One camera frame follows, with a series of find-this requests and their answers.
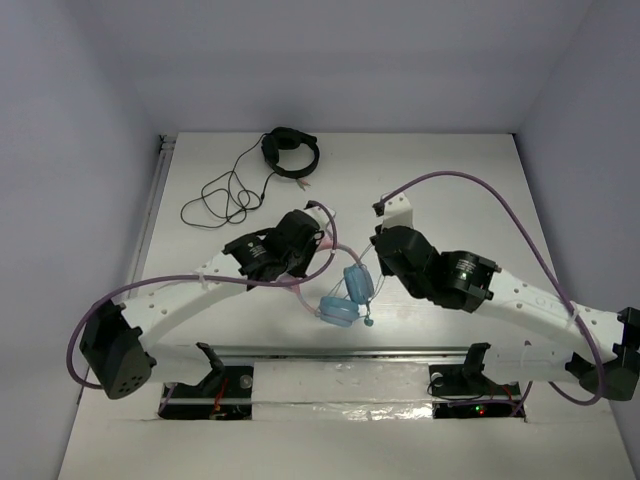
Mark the pink blue cat-ear headphones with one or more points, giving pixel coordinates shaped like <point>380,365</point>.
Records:
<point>349,301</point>

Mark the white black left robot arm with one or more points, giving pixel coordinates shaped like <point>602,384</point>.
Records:
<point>121,342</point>

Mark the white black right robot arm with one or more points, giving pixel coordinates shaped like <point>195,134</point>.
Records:
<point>598,350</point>

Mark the silver foil tape strip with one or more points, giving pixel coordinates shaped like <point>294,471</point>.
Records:
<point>343,391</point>

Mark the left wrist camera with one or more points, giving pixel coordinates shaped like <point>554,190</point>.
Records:
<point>322,216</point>

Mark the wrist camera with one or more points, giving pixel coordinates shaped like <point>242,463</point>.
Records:
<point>396,211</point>
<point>322,216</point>

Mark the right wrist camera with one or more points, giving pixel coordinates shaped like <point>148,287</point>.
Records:
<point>396,211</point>

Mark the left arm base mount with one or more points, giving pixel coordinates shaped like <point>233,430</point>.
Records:
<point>223,394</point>

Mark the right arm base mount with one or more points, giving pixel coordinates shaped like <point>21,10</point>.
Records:
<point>462,390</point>

